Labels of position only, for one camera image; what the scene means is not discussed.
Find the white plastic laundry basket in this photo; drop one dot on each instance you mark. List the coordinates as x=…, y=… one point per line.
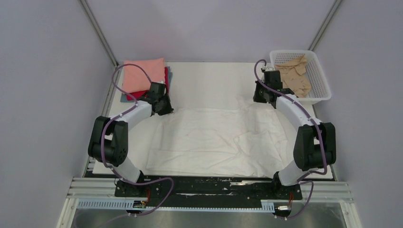
x=320, y=90

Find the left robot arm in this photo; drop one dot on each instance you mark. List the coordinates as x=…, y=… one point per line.
x=109, y=141

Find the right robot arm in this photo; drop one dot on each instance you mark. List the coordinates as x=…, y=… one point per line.
x=315, y=143

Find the folded teal t-shirt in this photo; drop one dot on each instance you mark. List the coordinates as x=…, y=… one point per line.
x=126, y=98

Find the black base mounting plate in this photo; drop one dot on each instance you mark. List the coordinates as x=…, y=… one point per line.
x=207, y=192

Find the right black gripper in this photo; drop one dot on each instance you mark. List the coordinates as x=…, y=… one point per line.
x=255, y=98

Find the beige t-shirt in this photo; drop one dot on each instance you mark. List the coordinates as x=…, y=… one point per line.
x=293, y=76

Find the folded salmon pink t-shirt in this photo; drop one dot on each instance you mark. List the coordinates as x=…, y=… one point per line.
x=137, y=74

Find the white t-shirt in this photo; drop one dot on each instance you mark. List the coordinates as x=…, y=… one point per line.
x=248, y=141

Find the left aluminium frame post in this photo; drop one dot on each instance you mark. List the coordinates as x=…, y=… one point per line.
x=98, y=31

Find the white slotted cable duct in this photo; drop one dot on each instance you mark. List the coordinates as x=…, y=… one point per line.
x=265, y=206

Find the folded red t-shirt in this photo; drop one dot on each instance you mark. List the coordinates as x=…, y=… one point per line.
x=168, y=77

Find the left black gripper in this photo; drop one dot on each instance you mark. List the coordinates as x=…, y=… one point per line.
x=169, y=109

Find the right aluminium frame post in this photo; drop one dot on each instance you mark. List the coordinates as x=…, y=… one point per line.
x=325, y=23

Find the aluminium frame post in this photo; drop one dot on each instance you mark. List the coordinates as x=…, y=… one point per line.
x=325, y=23
x=98, y=31

